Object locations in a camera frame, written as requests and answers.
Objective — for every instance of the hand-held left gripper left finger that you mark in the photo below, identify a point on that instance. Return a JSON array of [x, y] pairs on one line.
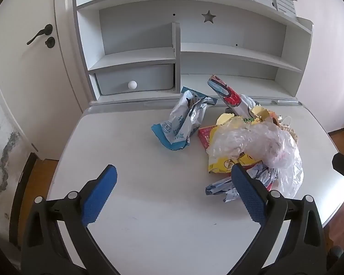
[[99, 194]]

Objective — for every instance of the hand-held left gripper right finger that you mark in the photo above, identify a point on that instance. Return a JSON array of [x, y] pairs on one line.
[[248, 197]]

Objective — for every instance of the silver wrapper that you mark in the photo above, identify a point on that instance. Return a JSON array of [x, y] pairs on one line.
[[218, 189]]

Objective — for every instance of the pink dotted wrapper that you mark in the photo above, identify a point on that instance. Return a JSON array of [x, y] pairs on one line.
[[205, 136]]

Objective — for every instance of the yellow printed wrapper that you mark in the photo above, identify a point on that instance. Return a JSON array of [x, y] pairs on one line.
[[220, 164]]

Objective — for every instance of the clear plastic bag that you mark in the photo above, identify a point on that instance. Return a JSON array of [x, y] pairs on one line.
[[261, 140]]

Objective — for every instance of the plain yellow wrapper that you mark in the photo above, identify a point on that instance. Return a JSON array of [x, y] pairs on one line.
[[226, 119]]

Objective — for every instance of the red and white snack wrapper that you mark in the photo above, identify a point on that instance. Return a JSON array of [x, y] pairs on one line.
[[229, 94]]

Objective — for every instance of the blue and white snack wrapper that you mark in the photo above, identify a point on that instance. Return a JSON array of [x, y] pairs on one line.
[[175, 120]]

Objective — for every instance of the white round drawer knob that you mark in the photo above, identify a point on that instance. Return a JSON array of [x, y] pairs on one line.
[[132, 84]]

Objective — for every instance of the grey drawer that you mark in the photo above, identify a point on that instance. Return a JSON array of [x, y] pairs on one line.
[[149, 77]]

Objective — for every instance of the white door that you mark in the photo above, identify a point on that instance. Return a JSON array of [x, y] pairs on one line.
[[25, 77]]

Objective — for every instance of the white desk hutch shelf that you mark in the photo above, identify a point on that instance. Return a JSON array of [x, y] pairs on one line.
[[232, 53]]

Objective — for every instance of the black door lock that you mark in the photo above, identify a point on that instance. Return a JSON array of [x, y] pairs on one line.
[[50, 42]]

